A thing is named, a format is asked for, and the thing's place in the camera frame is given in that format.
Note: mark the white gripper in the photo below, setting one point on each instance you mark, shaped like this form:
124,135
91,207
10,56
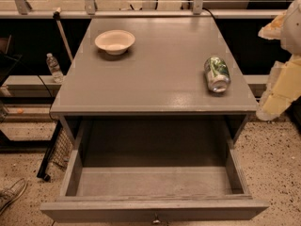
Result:
293,28

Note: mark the green soda can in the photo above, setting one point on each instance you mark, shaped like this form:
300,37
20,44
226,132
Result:
217,74

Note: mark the grey open top drawer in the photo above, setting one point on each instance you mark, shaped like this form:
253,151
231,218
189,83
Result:
131,170

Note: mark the metal drawer knob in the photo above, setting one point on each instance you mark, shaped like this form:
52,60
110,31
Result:
156,220

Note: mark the grey cabinet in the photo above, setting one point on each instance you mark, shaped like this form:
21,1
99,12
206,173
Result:
160,77

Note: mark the white paper bowl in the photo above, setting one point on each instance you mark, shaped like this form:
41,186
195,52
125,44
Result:
115,42

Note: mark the clear plastic water bottle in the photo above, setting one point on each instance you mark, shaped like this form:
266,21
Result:
54,68

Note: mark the wooden stick with black band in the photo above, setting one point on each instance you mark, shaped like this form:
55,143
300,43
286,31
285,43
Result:
56,16

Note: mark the grey sneaker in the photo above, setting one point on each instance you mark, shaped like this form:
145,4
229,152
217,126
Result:
11,194

